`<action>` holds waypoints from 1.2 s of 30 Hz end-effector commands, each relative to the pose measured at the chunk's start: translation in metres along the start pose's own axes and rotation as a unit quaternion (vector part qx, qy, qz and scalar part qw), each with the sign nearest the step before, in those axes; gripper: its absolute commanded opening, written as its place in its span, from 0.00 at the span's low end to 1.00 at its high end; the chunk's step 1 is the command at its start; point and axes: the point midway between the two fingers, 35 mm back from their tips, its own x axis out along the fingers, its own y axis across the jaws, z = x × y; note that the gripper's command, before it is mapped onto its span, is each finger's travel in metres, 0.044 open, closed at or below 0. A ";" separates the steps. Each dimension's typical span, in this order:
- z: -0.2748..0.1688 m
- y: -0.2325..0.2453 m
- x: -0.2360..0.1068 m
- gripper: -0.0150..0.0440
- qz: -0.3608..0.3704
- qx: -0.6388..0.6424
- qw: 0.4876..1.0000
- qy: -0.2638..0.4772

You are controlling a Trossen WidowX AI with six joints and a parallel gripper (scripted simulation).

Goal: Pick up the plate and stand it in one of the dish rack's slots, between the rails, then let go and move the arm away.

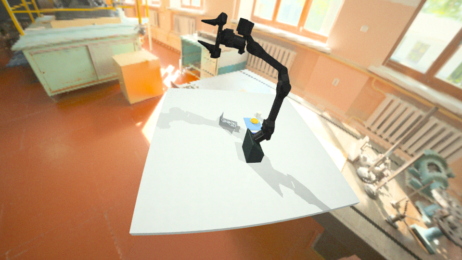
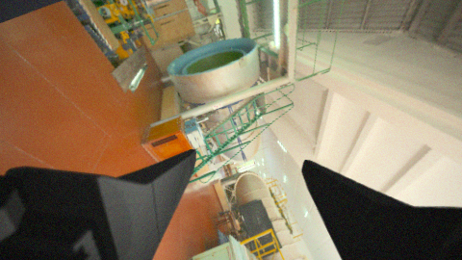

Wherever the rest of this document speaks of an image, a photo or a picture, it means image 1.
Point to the light blue square mat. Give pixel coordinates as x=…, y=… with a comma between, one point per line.
x=251, y=125

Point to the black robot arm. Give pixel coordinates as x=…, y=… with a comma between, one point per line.
x=244, y=28

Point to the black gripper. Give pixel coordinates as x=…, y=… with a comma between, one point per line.
x=214, y=50

